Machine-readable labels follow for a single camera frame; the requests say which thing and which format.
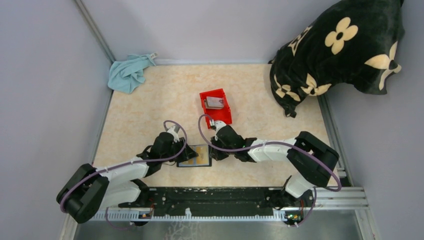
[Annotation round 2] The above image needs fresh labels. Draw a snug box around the gold card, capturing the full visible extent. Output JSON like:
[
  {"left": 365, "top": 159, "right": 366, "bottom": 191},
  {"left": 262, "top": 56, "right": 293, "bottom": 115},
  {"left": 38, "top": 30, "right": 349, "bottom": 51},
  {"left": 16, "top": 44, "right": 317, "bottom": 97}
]
[{"left": 179, "top": 145, "right": 211, "bottom": 168}]

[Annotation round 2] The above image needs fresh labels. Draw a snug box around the black leather card holder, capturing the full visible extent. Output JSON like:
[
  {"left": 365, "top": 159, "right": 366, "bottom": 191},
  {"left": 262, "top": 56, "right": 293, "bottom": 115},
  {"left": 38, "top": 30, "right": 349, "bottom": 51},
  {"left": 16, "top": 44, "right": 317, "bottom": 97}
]
[{"left": 176, "top": 144, "right": 212, "bottom": 168}]

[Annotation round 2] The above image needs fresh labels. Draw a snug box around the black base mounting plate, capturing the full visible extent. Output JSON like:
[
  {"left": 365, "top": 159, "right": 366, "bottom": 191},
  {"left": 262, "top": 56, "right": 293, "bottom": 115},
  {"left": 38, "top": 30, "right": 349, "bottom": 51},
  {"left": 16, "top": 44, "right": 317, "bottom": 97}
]
[{"left": 118, "top": 187, "right": 313, "bottom": 217}]

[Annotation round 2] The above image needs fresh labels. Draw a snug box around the light blue cloth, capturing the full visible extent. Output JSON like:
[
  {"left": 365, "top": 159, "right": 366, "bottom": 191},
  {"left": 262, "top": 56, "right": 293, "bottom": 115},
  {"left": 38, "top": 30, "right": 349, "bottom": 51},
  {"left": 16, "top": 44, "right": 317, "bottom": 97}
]
[{"left": 107, "top": 52, "right": 158, "bottom": 94}]

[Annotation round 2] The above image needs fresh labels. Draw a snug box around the aluminium front rail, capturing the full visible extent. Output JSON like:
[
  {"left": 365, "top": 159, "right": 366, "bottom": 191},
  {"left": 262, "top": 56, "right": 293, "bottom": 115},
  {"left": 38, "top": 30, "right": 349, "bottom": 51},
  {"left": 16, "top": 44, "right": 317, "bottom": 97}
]
[{"left": 72, "top": 187, "right": 369, "bottom": 224}]

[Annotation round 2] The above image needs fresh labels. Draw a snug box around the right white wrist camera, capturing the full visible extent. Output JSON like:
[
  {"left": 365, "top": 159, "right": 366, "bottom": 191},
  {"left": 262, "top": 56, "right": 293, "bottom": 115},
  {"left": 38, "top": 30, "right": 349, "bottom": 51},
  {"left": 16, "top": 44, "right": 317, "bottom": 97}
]
[{"left": 209, "top": 120, "right": 227, "bottom": 134}]

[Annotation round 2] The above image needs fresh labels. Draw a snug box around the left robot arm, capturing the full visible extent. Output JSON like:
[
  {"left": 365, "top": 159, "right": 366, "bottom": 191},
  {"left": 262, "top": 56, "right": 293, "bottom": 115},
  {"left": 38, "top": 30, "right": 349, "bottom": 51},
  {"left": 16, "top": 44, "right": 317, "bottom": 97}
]
[{"left": 56, "top": 132, "right": 198, "bottom": 224}]

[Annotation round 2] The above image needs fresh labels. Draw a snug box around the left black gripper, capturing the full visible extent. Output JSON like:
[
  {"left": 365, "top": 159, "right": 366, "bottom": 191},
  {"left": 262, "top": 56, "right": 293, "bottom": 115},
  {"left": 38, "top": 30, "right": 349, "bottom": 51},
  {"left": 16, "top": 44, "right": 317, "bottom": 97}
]
[{"left": 161, "top": 136, "right": 199, "bottom": 163}]

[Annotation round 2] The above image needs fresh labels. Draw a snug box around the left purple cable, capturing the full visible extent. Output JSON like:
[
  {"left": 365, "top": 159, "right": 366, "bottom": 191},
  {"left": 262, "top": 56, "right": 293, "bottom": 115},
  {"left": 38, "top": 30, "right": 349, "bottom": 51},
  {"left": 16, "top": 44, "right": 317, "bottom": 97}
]
[{"left": 59, "top": 119, "right": 188, "bottom": 231}]

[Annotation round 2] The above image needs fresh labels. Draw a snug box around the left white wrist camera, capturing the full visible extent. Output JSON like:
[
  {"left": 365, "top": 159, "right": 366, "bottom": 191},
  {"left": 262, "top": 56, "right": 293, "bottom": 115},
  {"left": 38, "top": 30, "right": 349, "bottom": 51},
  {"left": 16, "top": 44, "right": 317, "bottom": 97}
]
[{"left": 166, "top": 124, "right": 181, "bottom": 142}]

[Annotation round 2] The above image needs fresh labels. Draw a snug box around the red plastic bin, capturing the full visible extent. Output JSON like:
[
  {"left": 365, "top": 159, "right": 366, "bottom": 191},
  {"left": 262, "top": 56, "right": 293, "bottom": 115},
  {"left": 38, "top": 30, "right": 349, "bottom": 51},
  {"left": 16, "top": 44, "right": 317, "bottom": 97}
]
[{"left": 199, "top": 88, "right": 233, "bottom": 125}]

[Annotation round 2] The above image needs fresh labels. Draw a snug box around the stack of credit cards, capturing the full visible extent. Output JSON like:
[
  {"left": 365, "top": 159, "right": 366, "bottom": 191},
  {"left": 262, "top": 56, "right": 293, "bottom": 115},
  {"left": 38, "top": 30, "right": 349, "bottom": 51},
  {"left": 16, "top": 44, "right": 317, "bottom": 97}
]
[{"left": 204, "top": 99, "right": 225, "bottom": 110}]

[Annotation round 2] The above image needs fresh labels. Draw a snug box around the black floral blanket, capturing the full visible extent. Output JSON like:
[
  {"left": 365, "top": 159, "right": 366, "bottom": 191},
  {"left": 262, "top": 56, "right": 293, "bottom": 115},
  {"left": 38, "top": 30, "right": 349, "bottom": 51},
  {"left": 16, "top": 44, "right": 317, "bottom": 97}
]
[{"left": 270, "top": 0, "right": 405, "bottom": 109}]

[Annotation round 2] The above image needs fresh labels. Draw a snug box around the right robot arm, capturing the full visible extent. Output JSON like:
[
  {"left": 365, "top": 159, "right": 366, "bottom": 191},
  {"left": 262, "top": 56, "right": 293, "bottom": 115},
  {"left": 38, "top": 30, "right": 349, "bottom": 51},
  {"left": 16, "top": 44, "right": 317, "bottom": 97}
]
[{"left": 209, "top": 121, "right": 340, "bottom": 206}]

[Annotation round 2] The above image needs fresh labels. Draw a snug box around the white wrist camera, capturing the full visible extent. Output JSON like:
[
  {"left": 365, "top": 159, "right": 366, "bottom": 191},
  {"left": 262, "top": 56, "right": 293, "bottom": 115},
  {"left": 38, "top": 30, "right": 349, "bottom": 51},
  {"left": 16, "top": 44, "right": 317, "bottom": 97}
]
[
  {"left": 166, "top": 124, "right": 181, "bottom": 142},
  {"left": 209, "top": 120, "right": 227, "bottom": 134}
]

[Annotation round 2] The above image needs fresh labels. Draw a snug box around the silver VIP card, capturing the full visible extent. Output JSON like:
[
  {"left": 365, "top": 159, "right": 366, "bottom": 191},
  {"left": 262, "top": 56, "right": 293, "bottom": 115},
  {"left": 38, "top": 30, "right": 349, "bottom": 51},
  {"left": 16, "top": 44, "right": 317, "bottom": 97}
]
[{"left": 205, "top": 96, "right": 225, "bottom": 109}]

